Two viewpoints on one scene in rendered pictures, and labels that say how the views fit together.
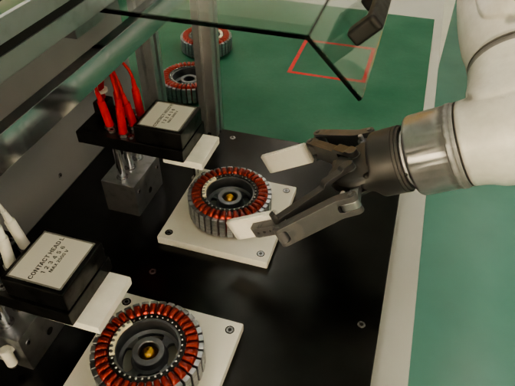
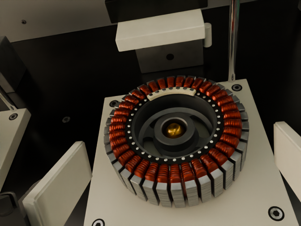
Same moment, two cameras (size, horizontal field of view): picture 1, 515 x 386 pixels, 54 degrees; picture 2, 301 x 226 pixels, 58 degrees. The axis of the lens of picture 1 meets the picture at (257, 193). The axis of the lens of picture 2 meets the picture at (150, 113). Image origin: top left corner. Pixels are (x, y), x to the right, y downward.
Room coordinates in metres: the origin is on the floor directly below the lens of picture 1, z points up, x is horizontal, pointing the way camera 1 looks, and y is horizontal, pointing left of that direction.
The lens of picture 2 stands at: (0.48, -0.10, 0.98)
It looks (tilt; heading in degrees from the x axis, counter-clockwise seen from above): 47 degrees down; 84
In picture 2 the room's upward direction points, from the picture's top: 15 degrees counter-clockwise
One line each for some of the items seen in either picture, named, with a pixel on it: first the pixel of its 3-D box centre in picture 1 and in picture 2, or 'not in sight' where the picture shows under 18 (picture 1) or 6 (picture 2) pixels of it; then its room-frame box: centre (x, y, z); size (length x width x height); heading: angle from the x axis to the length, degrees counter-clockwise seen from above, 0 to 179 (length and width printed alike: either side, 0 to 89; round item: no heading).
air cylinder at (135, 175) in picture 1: (133, 181); (168, 38); (0.55, 0.18, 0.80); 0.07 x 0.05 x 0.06; 163
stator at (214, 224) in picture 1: (230, 200); (174, 133); (0.51, 0.04, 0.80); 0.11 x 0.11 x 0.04
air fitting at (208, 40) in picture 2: not in sight; (206, 36); (0.59, 0.15, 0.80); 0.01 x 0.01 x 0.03; 73
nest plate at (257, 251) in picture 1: (230, 213); (178, 150); (0.51, 0.04, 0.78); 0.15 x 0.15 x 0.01; 73
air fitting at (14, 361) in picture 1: (9, 357); not in sight; (0.28, 0.25, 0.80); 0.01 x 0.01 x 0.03; 73
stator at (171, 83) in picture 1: (189, 82); not in sight; (0.88, 0.13, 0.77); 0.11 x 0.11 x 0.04
